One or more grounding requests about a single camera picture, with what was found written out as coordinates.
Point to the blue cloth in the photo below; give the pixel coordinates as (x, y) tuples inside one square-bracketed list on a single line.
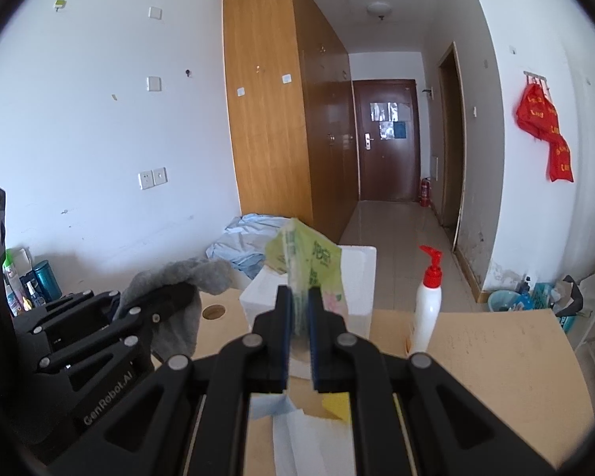
[(272, 406)]

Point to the green plastic packet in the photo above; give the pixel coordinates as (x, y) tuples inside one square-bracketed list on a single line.
[(307, 258)]

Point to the metal wall hook rack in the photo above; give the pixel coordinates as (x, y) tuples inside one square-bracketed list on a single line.
[(535, 75)]

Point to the white wall socket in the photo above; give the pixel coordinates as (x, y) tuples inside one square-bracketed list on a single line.
[(159, 175), (145, 180)]

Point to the ceiling lamp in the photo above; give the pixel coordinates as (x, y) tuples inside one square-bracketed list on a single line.
[(380, 9)]

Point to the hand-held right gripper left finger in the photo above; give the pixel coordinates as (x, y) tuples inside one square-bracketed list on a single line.
[(283, 327)]

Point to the green white wall fixture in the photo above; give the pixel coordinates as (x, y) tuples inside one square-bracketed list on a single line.
[(59, 5)]

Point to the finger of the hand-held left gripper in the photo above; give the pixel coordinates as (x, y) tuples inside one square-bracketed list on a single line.
[(173, 297), (89, 305)]

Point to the white foam box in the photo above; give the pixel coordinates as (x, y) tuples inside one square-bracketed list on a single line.
[(359, 277)]

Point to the wooden side doorway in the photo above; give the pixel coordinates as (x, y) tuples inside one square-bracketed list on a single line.
[(459, 158)]

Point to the dark brown door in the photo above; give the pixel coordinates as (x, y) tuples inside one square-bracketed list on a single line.
[(377, 173)]

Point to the light blue bedsheet pile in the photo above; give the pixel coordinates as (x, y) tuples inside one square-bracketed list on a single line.
[(248, 238)]

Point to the papers on door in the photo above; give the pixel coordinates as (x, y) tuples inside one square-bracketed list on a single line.
[(389, 119)]

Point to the red fire extinguisher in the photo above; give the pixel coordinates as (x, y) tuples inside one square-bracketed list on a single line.
[(425, 193)]

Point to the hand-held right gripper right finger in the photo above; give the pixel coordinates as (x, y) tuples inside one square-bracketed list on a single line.
[(316, 327)]

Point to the wooden wardrobe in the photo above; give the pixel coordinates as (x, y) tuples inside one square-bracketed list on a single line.
[(267, 134)]

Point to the white pump bottle red top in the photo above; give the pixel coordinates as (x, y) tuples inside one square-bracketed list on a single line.
[(426, 312)]

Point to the small spray bottle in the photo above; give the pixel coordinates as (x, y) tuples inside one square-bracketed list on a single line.
[(34, 295)]

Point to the white wall switch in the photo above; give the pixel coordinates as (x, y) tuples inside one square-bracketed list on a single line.
[(154, 84), (155, 12)]

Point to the teal metal canister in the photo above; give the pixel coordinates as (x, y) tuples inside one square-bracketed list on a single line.
[(47, 280)]

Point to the grey cloth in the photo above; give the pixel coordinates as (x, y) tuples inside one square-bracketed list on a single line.
[(213, 275)]

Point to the green white cleaner bottle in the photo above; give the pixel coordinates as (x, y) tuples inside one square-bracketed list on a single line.
[(15, 272)]

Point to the blue plastic basin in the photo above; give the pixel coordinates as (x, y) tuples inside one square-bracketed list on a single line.
[(503, 301)]

